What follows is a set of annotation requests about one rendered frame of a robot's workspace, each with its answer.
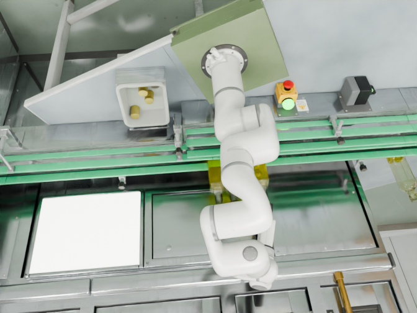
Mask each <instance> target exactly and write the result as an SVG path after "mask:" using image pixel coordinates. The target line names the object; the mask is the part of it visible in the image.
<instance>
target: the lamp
mask: <svg viewBox="0 0 417 313"><path fill-rule="evenodd" d="M282 105H283V108H284V109H287V110H289V109H291V108H293V106H294V100H293V99H292V98H285V99H284V100H283V101H282Z"/></svg>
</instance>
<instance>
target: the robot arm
mask: <svg viewBox="0 0 417 313"><path fill-rule="evenodd" d="M210 51H211V53H212V54H211V55H210V54H208V55H207V60H206V63H205V67H206V70H207V72H208V73H209V74H210V75H211V76H212V86H213V97H214V104H215V120H214V132H215V136H216V138H217V139H218V140H219V141H220V142H221V145H220V163H221V180H222V183H223V185H224V187H226V188H227V190H229V192H231V193H232V194H234V195H235V196H237V197H239V198H240V199H242V201H237V202H229V203H225V204H217V205H211V206H206V207H204V208H203V209H202V212H201V214H200V226H201V230H202V233H203V236H204V240H205V244H206V247H207V251H208V255H209V258H210V261H211V264H212V266H213V268H214V270H215V272H216V273H217V274H218V275H219V276H222V277H228V276H233V277H234V278H236V279H242V280H247V281H249V285H250V286H251V287H252V288H253V289H257V290H260V291H267V290H269V289H270V288H271V286H272V282H273V281H274V280H275V279H276V278H277V274H278V265H277V263H276V261H275V260H274V251H275V250H274V248H273V247H272V244H273V240H274V231H275V225H276V221H275V220H273V215H272V211H273V204H271V203H269V200H268V198H267V195H266V193H265V191H264V189H263V188H262V186H261V184H260V183H259V181H258V179H257V178H256V176H255V174H254V166H256V165H261V164H265V163H269V162H272V161H274V160H275V159H277V157H278V156H279V150H280V148H279V138H278V135H277V129H276V123H275V119H274V115H273V113H272V109H271V108H270V107H269V106H268V105H267V104H265V103H260V104H254V105H251V106H246V107H244V104H245V96H244V89H243V82H242V78H241V70H242V68H243V65H244V61H243V57H242V56H241V54H240V53H239V52H237V51H236V50H232V49H228V48H225V49H220V50H217V49H216V48H215V47H213V48H211V50H210ZM255 234H258V239H257V240H251V239H250V240H240V241H235V242H226V243H222V241H221V239H224V238H233V237H243V236H248V235H255Z"/></svg>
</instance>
